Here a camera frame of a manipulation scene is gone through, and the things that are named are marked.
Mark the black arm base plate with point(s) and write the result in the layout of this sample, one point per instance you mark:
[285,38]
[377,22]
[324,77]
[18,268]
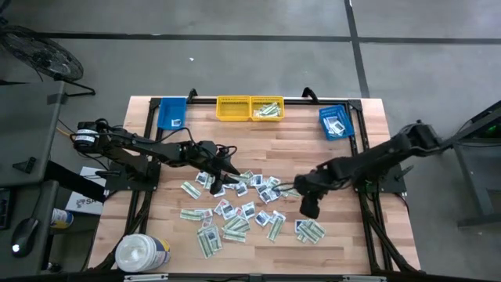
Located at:
[117,185]
[395,187]

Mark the blue plastic basket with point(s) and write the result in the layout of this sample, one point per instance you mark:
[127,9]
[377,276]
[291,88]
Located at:
[346,115]
[166,109]

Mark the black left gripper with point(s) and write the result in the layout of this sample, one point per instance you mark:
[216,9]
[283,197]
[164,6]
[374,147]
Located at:
[203,154]

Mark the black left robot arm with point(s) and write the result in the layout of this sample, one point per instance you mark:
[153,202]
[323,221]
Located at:
[148,147]

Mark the black computer mouse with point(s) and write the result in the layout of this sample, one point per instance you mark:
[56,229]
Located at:
[24,235]

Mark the white printed box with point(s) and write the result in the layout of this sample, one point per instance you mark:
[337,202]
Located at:
[84,203]

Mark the white yellow can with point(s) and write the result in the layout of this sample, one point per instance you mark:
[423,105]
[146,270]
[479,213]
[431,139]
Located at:
[60,217]

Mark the grey metal cart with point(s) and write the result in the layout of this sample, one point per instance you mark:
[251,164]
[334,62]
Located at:
[469,164]

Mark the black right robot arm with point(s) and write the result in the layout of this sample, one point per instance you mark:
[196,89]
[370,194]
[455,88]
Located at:
[375,156]

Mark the white wipes canister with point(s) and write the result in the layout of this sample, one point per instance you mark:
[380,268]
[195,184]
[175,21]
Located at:
[141,252]

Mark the grey desk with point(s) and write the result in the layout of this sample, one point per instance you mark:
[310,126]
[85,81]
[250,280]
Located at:
[23,125]

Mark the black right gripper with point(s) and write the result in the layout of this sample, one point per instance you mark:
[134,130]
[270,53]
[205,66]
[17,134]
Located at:
[313,184]

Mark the black diagonal brace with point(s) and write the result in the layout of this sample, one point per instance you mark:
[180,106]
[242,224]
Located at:
[74,182]

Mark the black frame clamp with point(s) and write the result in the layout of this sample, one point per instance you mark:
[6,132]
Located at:
[192,94]
[309,93]

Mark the dark keyboard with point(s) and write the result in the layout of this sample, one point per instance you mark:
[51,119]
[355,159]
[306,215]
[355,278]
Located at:
[4,207]

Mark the black floor fan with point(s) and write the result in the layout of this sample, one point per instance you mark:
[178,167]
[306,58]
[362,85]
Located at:
[43,55]

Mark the silver bracket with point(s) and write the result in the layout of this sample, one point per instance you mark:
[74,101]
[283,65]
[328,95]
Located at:
[364,279]
[145,278]

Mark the black desk bracket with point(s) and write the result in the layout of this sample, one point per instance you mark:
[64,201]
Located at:
[25,164]

